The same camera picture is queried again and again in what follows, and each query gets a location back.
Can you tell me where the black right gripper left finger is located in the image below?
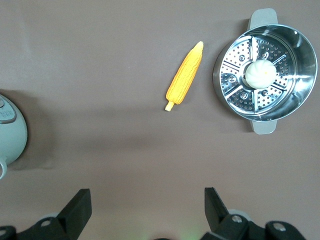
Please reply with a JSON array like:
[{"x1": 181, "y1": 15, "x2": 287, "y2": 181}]
[{"x1": 0, "y1": 188, "x2": 93, "y2": 240}]

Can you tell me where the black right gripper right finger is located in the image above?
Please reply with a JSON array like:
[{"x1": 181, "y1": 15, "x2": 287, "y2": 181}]
[{"x1": 199, "y1": 187, "x2": 307, "y2": 240}]

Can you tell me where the yellow corn cob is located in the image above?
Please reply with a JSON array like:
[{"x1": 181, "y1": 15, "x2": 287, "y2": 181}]
[{"x1": 164, "y1": 40, "x2": 205, "y2": 112}]

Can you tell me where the steel electric cooking pot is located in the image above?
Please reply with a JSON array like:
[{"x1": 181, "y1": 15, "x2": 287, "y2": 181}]
[{"x1": 0, "y1": 93, "x2": 29, "y2": 181}]

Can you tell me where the steel steamer pot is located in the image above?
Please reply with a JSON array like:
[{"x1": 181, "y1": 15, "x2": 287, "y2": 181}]
[{"x1": 212, "y1": 8, "x2": 318, "y2": 136}]

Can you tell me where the brown table mat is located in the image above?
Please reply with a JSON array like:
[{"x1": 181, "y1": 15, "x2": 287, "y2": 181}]
[{"x1": 0, "y1": 0, "x2": 320, "y2": 240}]

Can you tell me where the white steamed bun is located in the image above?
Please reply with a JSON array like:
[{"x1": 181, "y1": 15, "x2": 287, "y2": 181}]
[{"x1": 244, "y1": 59, "x2": 278, "y2": 89}]

